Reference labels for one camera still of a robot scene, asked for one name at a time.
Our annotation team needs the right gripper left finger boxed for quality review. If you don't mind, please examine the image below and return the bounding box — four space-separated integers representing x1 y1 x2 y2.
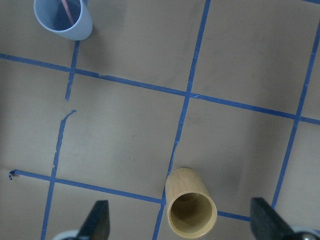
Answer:
75 200 111 240

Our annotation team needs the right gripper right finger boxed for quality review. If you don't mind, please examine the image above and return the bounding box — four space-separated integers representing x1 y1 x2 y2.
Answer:
250 197 300 240

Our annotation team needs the blue plastic cup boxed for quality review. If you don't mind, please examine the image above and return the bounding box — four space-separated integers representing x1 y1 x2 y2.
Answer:
33 0 93 41

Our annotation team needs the bamboo chopstick holder cup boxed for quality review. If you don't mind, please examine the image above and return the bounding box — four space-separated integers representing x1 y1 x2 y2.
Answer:
164 167 218 240

